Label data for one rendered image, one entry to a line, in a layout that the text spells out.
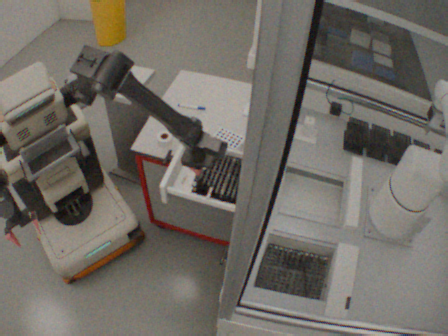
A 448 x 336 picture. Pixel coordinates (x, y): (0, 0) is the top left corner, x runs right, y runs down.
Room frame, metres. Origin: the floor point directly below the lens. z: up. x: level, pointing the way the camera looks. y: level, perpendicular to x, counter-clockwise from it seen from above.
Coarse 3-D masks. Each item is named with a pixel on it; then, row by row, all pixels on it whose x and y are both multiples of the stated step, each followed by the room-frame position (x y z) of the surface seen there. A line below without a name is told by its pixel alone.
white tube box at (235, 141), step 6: (216, 132) 1.11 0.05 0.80; (222, 132) 1.12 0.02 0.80; (228, 132) 1.12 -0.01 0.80; (222, 138) 1.08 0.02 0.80; (228, 138) 1.08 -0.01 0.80; (234, 138) 1.09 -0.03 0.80; (240, 138) 1.09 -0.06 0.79; (228, 144) 1.05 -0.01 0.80; (234, 144) 1.05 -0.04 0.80; (240, 144) 1.06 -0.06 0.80
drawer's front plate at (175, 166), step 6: (180, 144) 0.91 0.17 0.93; (180, 150) 0.88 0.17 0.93; (174, 156) 0.85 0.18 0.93; (180, 156) 0.87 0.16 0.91; (174, 162) 0.83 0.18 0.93; (180, 162) 0.87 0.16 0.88; (168, 168) 0.80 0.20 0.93; (174, 168) 0.81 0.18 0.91; (180, 168) 0.87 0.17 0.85; (168, 174) 0.77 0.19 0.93; (174, 174) 0.81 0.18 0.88; (162, 180) 0.74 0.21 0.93; (168, 180) 0.75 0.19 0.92; (174, 180) 0.80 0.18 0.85; (162, 186) 0.72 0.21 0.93; (162, 192) 0.72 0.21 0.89; (162, 198) 0.72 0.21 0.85; (168, 198) 0.73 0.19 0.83
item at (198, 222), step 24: (192, 72) 1.60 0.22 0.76; (168, 96) 1.38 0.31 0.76; (192, 96) 1.39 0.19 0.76; (216, 96) 1.40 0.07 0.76; (240, 96) 1.42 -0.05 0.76; (216, 120) 1.23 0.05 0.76; (240, 120) 1.24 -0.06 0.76; (144, 144) 1.05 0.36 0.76; (144, 168) 1.02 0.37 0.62; (144, 192) 1.02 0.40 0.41; (168, 216) 1.00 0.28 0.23; (192, 216) 0.97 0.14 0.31; (216, 216) 0.94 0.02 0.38; (216, 240) 0.93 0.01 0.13
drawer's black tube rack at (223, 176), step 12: (228, 156) 0.90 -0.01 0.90; (204, 168) 0.83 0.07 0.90; (216, 168) 0.84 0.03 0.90; (228, 168) 0.84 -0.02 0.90; (240, 168) 0.85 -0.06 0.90; (204, 180) 0.78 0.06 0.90; (216, 180) 0.79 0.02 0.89; (228, 180) 0.79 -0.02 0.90; (192, 192) 0.75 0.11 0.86; (204, 192) 0.75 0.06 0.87; (216, 192) 0.73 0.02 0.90; (228, 192) 0.74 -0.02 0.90
